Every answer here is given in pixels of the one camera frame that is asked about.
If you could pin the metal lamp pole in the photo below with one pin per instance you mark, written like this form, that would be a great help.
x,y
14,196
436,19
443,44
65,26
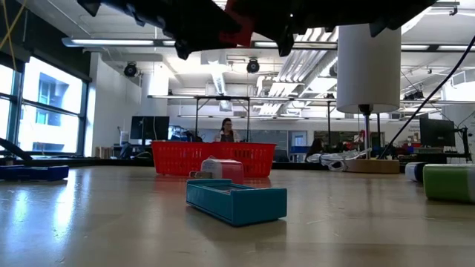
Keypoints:
x,y
366,133

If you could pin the blue storage bin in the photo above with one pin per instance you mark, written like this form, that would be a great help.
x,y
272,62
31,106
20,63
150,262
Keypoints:
x,y
298,149

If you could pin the black round spotlight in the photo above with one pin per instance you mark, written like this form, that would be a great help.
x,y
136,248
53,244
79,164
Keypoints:
x,y
130,69
253,66

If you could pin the red plastic basket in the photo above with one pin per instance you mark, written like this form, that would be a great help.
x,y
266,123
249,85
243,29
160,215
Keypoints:
x,y
182,157
256,155

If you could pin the black computer monitor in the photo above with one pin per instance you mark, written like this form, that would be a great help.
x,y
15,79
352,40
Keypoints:
x,y
149,128
437,131

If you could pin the black metal rig stand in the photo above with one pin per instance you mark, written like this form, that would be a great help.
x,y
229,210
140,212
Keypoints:
x,y
222,98

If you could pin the teal digital timer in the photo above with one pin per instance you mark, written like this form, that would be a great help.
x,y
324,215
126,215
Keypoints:
x,y
237,202

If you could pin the person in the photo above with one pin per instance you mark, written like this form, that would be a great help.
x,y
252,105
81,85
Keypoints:
x,y
316,147
227,131

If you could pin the cardboard boxes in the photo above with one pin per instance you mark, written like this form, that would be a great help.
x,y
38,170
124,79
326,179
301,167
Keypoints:
x,y
104,152

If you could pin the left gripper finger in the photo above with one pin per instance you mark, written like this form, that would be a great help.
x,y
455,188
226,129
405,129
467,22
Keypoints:
x,y
200,22

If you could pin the fluorescent light strip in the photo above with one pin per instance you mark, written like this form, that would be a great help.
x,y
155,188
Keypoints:
x,y
315,45
168,43
111,42

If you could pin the green USB charger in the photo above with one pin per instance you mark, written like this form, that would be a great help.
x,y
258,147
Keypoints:
x,y
451,183

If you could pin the blue digital timer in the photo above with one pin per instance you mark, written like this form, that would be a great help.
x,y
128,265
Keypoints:
x,y
33,173

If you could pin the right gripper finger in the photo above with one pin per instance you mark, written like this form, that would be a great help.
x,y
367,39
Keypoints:
x,y
278,18

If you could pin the round wooden lamp base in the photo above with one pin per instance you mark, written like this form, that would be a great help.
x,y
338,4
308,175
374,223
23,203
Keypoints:
x,y
375,166

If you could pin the pink white USB charger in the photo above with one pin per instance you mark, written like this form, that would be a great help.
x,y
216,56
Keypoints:
x,y
226,170

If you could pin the large window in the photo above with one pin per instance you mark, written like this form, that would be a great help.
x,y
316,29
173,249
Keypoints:
x,y
48,111

